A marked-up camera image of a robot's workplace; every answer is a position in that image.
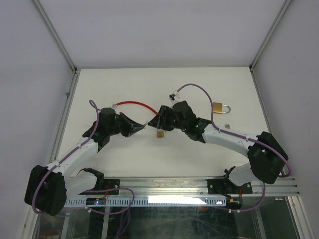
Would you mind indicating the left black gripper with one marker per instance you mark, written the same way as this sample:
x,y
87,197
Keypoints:
x,y
131,126

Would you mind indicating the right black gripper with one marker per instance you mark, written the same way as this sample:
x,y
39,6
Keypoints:
x,y
158,122

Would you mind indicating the small brass padlock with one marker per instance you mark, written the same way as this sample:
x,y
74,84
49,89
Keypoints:
x,y
160,133

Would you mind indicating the red cable lock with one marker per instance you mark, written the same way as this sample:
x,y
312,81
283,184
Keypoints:
x,y
137,103

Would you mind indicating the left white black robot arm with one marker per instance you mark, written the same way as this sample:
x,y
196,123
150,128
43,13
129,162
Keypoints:
x,y
70,165

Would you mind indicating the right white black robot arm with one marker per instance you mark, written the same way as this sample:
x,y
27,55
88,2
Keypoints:
x,y
266,157

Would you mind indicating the wide brass padlock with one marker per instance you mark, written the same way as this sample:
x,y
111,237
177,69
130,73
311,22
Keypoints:
x,y
220,108

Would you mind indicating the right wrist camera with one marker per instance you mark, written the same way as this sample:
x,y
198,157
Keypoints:
x,y
174,97

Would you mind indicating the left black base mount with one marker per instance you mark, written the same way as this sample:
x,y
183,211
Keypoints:
x,y
108,183

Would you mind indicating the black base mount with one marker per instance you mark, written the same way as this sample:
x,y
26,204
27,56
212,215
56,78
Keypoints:
x,y
108,183
226,188

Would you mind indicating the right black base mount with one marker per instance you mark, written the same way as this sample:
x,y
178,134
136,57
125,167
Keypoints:
x,y
226,188

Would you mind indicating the grey slotted cable duct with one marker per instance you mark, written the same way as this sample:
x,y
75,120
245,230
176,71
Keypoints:
x,y
149,201

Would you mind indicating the aluminium front rail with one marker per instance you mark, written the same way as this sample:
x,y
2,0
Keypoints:
x,y
155,186

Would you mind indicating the left aluminium frame post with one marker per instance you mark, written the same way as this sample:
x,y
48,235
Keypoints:
x,y
54,34

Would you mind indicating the aluminium frame post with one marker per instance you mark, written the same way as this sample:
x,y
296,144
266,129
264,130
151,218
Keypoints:
x,y
54,34
275,24

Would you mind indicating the right aluminium frame post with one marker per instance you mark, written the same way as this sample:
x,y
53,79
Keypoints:
x,y
275,24

